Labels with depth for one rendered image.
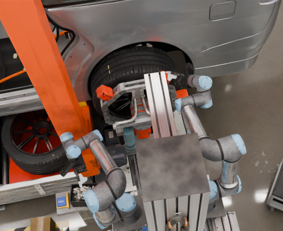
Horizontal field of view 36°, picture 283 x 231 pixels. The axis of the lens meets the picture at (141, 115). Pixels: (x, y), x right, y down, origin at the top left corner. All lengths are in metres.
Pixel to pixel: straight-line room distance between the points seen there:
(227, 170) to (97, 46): 1.15
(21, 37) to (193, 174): 0.96
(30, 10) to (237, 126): 2.62
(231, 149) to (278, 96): 2.04
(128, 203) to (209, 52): 1.23
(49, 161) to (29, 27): 1.70
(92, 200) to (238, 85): 2.45
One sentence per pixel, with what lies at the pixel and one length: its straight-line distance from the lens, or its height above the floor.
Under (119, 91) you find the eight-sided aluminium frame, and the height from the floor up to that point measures 1.11.
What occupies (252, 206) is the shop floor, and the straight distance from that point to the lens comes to 3.79.
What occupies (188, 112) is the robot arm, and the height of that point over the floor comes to 1.38.
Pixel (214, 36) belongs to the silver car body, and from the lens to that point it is 3.05.
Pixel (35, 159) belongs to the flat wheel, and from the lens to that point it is 3.52.
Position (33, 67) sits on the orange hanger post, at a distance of 2.17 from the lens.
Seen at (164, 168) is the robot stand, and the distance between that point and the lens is 1.65.
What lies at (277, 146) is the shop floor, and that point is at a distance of 4.05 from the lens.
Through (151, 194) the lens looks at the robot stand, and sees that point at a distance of 1.61.
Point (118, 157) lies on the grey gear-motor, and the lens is 3.49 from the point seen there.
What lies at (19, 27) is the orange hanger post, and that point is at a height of 2.16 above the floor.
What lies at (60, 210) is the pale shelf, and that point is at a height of 0.45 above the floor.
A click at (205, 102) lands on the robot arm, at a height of 1.33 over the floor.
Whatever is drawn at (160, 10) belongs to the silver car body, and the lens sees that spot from 2.74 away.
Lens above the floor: 3.54
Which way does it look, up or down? 59 degrees down
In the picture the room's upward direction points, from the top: 8 degrees counter-clockwise
